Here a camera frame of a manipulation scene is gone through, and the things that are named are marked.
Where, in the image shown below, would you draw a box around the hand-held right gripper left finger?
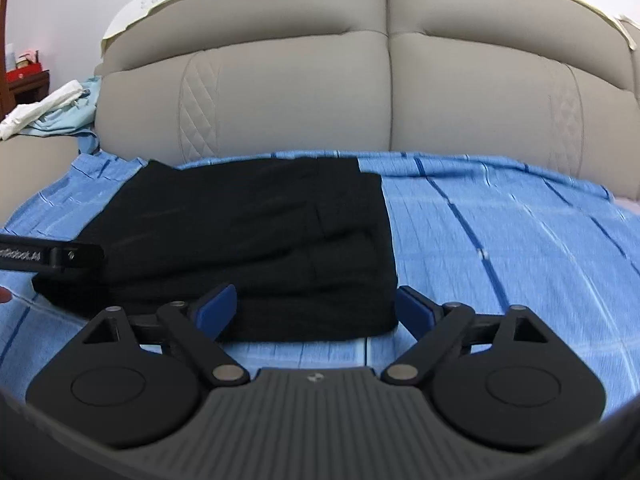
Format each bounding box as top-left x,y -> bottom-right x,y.
82,284 -> 249,387

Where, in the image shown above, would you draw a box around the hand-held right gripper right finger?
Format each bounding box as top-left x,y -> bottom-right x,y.
381,286 -> 549,387

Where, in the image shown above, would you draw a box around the black pants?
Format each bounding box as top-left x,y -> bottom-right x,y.
32,157 -> 400,343

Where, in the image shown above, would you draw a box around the blue striped blanket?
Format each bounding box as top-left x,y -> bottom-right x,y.
0,149 -> 640,411

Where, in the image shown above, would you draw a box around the light blue cloth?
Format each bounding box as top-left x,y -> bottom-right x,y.
20,76 -> 103,156

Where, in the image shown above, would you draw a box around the white cloth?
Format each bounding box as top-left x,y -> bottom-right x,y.
0,80 -> 83,141

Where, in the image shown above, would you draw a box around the dark wooden side table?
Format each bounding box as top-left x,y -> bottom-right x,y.
0,70 -> 51,117

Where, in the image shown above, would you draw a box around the red box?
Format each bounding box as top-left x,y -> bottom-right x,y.
5,62 -> 44,84

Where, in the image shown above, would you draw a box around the beige sofa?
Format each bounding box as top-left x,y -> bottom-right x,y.
0,0 -> 640,226

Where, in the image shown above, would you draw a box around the pale lilac sheet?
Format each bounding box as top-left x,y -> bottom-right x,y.
612,195 -> 640,222

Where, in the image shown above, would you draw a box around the dark wooden chair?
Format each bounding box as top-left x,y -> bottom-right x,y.
0,0 -> 28,116

